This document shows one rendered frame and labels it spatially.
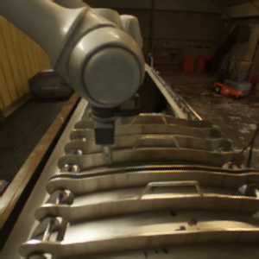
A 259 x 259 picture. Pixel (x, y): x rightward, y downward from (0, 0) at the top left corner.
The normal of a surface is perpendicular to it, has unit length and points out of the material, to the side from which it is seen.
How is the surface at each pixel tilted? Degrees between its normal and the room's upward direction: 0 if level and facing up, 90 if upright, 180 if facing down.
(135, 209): 90
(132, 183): 90
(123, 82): 95
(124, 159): 90
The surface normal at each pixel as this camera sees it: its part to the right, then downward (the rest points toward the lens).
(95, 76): 0.36, 0.54
